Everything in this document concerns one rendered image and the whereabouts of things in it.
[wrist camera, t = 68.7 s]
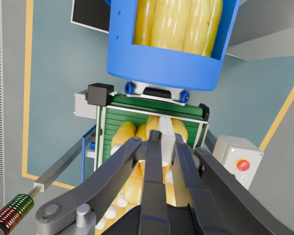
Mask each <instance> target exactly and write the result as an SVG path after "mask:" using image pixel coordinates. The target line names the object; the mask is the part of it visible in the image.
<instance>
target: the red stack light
mask: <svg viewBox="0 0 294 235"><path fill-rule="evenodd" d="M0 222H1V223H3V224H4V225H5V226H6V227H7V229H8V235H9V234H10V233H11V232H12V231H13V229H14V228H15V227H16V226H17V225H18V224H19V223H20V222H21V215H20V213H19V212H18V211H17V210H15V209H13V208H11V207H4V208H2V209H1V210H0Z"/></svg>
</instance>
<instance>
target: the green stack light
mask: <svg viewBox="0 0 294 235"><path fill-rule="evenodd" d="M4 207H11V208H13V209H15V210H17V211H18V212H19V213H20V215H21V220H22V219H23V218H24V217H25V216H26V215H27V214H28V213H29V211H30V210H31V209H32V208H33V207H34V200H33V199H32V198H31V197H30V196H28V195H26V194H18V195H16V196H15V197H14V198H13V199H12V200H11V201H9V202H8V203H7V204H6V205H5V206H4ZM4 207H3V208H4Z"/></svg>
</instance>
